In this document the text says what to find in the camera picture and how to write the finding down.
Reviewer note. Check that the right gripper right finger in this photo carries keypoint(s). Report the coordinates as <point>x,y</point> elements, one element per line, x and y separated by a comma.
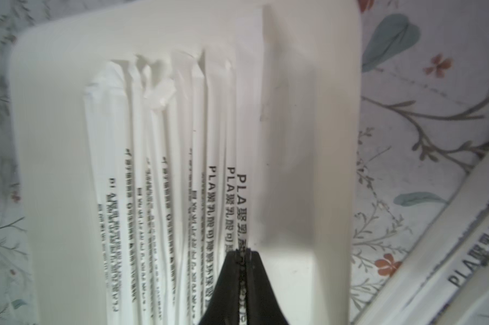
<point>262,305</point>

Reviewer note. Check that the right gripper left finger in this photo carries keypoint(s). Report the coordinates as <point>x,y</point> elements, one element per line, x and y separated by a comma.
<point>223,308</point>

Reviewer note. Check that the wrapped straw right bundle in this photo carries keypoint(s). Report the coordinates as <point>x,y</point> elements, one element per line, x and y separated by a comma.
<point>444,258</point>

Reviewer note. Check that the white storage tray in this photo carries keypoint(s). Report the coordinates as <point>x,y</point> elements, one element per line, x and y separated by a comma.
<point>303,188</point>

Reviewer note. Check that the straw diagonal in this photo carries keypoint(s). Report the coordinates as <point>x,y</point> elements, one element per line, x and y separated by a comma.
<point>249,77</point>

